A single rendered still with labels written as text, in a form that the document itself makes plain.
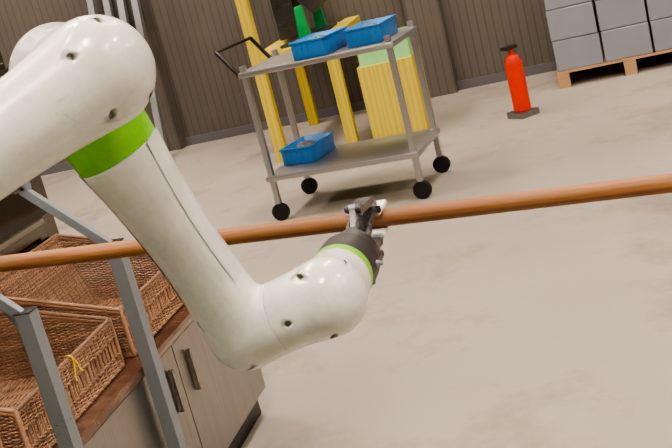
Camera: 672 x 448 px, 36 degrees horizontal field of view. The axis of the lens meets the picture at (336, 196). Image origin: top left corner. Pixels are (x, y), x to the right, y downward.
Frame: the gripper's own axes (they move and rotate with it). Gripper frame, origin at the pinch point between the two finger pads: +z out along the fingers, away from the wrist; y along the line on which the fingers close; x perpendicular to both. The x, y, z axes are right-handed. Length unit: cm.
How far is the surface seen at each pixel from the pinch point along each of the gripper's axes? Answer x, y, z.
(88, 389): -102, 56, 66
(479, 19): -67, 51, 770
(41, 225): -153, 30, 146
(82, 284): -143, 53, 146
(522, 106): -26, 101, 597
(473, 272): -31, 113, 284
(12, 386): -136, 61, 83
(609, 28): 42, 66, 681
